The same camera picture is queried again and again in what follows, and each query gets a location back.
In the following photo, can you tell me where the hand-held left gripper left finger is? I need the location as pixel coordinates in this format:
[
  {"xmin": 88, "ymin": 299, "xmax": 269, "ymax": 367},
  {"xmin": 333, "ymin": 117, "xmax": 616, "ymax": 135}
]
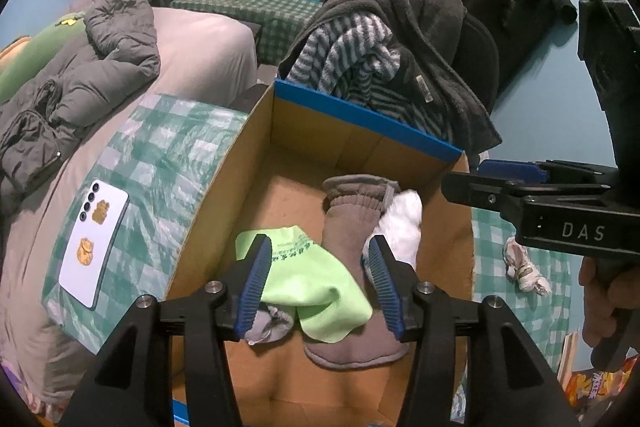
[{"xmin": 60, "ymin": 233, "xmax": 273, "ymax": 427}]

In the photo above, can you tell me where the green checked covered table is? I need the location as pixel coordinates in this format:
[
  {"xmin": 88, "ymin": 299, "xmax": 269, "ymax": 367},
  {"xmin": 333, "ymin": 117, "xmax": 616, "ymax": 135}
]
[{"xmin": 170, "ymin": 0, "xmax": 323, "ymax": 65}]

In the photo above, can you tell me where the person's right hand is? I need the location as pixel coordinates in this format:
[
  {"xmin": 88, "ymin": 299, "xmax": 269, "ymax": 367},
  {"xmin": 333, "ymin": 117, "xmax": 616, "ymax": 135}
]
[{"xmin": 579, "ymin": 254, "xmax": 628, "ymax": 350}]

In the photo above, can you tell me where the bed with pale grey sheet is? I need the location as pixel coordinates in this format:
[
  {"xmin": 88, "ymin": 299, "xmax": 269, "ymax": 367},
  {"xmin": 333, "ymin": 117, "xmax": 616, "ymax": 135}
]
[{"xmin": 0, "ymin": 7, "xmax": 258, "ymax": 408}]

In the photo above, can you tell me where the white fluffy sock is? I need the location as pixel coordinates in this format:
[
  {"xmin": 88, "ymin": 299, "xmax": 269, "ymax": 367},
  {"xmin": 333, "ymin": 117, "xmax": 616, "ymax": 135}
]
[{"xmin": 362, "ymin": 189, "xmax": 423, "ymax": 273}]

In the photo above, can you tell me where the black office chair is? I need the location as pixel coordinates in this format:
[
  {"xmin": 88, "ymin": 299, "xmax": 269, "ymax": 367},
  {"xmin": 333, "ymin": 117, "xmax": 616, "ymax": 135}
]
[{"xmin": 460, "ymin": 14, "xmax": 501, "ymax": 112}]

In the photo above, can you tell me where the crumpled white brown sock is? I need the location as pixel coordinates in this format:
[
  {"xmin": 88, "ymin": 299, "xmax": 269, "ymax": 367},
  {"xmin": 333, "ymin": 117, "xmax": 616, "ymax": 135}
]
[{"xmin": 502, "ymin": 237, "xmax": 552, "ymax": 295}]

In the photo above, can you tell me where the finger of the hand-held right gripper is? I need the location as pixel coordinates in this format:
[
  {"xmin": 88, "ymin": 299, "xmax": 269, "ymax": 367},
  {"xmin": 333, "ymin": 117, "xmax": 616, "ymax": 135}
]
[
  {"xmin": 441, "ymin": 169, "xmax": 526, "ymax": 221},
  {"xmin": 477, "ymin": 159, "xmax": 556, "ymax": 184}
]

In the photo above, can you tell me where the grey striped fleece garment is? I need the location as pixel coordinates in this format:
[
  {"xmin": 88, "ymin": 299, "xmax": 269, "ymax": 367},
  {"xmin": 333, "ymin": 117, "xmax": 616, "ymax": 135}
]
[{"xmin": 287, "ymin": 13, "xmax": 456, "ymax": 140}]

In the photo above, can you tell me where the grey puffer jacket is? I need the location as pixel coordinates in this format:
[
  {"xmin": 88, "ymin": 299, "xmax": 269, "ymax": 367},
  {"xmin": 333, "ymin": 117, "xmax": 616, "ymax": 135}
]
[{"xmin": 0, "ymin": 0, "xmax": 161, "ymax": 202}]

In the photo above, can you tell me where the white smartphone with stickers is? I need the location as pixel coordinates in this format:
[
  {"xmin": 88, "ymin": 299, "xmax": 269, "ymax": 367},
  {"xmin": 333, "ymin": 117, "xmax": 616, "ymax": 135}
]
[{"xmin": 58, "ymin": 178, "xmax": 130, "ymax": 309}]

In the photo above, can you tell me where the thin wooden board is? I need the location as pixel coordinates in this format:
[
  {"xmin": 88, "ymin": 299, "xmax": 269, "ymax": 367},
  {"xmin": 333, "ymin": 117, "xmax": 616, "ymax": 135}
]
[{"xmin": 557, "ymin": 332, "xmax": 581, "ymax": 388}]

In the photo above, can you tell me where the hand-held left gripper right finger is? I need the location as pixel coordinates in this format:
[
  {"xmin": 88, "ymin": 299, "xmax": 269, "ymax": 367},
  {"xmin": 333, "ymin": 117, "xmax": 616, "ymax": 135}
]
[{"xmin": 361, "ymin": 234, "xmax": 568, "ymax": 427}]

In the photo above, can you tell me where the orange snack bag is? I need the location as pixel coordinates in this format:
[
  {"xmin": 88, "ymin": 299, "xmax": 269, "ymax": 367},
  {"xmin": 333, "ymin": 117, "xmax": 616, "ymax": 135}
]
[{"xmin": 565, "ymin": 369, "xmax": 628, "ymax": 408}]

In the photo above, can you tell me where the long grey-brown sock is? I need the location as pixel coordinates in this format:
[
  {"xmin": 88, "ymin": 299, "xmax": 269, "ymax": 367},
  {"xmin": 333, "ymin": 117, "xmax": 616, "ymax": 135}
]
[{"xmin": 304, "ymin": 174, "xmax": 411, "ymax": 370}]

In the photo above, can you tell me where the green checked plastic tablecloth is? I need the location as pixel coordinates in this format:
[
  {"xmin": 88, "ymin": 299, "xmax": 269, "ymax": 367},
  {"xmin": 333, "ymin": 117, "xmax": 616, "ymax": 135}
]
[{"xmin": 42, "ymin": 93, "xmax": 573, "ymax": 423}]

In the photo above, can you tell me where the small grey sock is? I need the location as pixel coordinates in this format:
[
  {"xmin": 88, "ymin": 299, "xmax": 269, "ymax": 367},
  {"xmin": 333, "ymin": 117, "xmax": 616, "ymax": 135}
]
[{"xmin": 245, "ymin": 304, "xmax": 296, "ymax": 345}]

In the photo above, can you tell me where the lime green cloth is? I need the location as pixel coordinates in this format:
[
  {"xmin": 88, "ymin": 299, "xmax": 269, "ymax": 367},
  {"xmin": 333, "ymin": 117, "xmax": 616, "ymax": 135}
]
[{"xmin": 235, "ymin": 224, "xmax": 373, "ymax": 342}]

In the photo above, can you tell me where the green plush pillow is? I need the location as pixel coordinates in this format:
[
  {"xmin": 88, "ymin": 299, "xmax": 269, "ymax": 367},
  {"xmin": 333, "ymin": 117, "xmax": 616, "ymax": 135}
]
[{"xmin": 0, "ymin": 12, "xmax": 88, "ymax": 102}]

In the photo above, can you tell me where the cardboard box blue rim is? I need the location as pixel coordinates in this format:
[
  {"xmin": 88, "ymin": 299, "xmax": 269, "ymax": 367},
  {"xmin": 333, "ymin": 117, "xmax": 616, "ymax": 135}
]
[{"xmin": 165, "ymin": 78, "xmax": 476, "ymax": 427}]

